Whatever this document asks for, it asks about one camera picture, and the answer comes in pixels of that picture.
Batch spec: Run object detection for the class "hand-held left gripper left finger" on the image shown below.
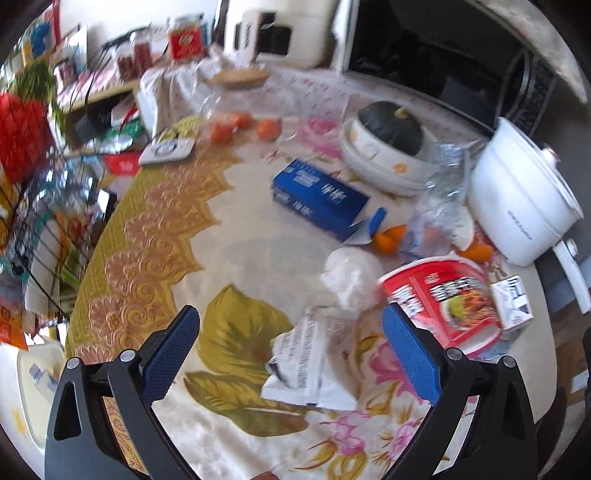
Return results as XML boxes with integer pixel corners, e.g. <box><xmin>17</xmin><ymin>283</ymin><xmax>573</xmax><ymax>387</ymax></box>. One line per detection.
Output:
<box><xmin>45</xmin><ymin>305</ymin><xmax>201</xmax><ymax>480</ymax></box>

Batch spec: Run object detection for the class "red instant noodle cup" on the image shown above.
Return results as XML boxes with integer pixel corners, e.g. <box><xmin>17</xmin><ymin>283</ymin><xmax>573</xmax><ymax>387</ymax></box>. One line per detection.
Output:
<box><xmin>379</xmin><ymin>256</ymin><xmax>504</xmax><ymax>356</ymax></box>

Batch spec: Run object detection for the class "white countertop appliance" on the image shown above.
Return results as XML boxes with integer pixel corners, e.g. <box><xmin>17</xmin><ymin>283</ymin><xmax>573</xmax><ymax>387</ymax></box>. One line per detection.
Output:
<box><xmin>224</xmin><ymin>0</ymin><xmax>340</xmax><ymax>70</ymax></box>

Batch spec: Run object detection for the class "red plastic bag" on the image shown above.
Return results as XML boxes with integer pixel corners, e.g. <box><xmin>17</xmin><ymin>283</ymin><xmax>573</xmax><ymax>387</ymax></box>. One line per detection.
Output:
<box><xmin>0</xmin><ymin>92</ymin><xmax>56</xmax><ymax>183</ymax></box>

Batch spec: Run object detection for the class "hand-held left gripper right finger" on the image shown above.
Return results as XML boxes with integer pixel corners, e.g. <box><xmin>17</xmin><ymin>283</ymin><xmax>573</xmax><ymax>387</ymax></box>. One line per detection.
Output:
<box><xmin>382</xmin><ymin>302</ymin><xmax>541</xmax><ymax>480</ymax></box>

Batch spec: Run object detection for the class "white electric cooking pot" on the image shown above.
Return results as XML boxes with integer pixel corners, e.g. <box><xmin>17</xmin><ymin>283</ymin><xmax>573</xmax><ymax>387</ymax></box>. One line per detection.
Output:
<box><xmin>466</xmin><ymin>117</ymin><xmax>591</xmax><ymax>315</ymax></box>

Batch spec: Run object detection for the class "black wire rack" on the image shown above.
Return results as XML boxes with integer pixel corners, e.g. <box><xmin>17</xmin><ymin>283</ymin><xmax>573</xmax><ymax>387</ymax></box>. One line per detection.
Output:
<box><xmin>0</xmin><ymin>46</ymin><xmax>121</xmax><ymax>333</ymax></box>

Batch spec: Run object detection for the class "red-label jar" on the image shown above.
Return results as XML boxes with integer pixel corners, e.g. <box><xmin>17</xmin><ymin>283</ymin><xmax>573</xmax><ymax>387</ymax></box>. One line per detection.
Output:
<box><xmin>167</xmin><ymin>16</ymin><xmax>206</xmax><ymax>61</ymax></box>

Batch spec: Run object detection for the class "crumpled white tissue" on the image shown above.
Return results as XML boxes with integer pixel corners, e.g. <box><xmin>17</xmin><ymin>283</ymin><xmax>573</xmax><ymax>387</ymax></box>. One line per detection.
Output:
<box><xmin>322</xmin><ymin>247</ymin><xmax>384</xmax><ymax>315</ymax></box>

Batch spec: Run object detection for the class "white flat scale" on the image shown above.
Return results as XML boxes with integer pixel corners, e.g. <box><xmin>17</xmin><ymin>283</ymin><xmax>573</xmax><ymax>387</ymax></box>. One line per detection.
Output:
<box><xmin>139</xmin><ymin>138</ymin><xmax>195</xmax><ymax>166</ymax></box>

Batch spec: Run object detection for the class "dark green pumpkin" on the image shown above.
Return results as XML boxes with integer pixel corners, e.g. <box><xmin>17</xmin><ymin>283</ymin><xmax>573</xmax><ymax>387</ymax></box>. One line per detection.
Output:
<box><xmin>358</xmin><ymin>102</ymin><xmax>424</xmax><ymax>158</ymax></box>

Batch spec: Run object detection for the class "orange carrot with cut end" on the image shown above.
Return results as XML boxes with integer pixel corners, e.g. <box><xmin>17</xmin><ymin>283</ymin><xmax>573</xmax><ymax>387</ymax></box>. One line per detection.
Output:
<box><xmin>374</xmin><ymin>224</ymin><xmax>409</xmax><ymax>254</ymax></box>

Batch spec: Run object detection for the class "round wooden plate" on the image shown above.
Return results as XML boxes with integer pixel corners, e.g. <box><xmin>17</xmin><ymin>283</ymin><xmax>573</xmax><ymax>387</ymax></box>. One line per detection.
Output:
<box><xmin>210</xmin><ymin>69</ymin><xmax>271</xmax><ymax>89</ymax></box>

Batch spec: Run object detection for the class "small white milk carton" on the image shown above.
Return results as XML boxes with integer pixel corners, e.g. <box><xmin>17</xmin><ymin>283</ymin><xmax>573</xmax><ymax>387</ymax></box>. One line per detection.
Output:
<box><xmin>489</xmin><ymin>275</ymin><xmax>535</xmax><ymax>332</ymax></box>

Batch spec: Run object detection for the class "crumpled white printed packet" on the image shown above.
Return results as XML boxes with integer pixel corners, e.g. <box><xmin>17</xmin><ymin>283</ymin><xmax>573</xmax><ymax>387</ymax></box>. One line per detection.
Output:
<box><xmin>261</xmin><ymin>307</ymin><xmax>370</xmax><ymax>411</ymax></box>

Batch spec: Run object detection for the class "shallow white dish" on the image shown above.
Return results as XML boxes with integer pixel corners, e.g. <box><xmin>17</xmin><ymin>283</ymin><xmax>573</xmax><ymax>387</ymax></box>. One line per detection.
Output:
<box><xmin>339</xmin><ymin>134</ymin><xmax>444</xmax><ymax>197</ymax></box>

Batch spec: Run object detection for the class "crumpled clear plastic bag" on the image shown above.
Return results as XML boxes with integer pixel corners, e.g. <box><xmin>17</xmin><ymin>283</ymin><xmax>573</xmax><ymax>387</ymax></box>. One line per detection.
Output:
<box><xmin>399</xmin><ymin>142</ymin><xmax>476</xmax><ymax>264</ymax></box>

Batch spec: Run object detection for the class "blue cardboard box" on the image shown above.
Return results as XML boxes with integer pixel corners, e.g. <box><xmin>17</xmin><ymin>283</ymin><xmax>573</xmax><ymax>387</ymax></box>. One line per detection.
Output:
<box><xmin>270</xmin><ymin>158</ymin><xmax>387</xmax><ymax>244</ymax></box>

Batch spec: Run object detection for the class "black microwave oven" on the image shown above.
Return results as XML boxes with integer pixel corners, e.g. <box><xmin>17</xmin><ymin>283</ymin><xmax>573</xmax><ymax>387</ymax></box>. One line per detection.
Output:
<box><xmin>332</xmin><ymin>0</ymin><xmax>557</xmax><ymax>134</ymax></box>

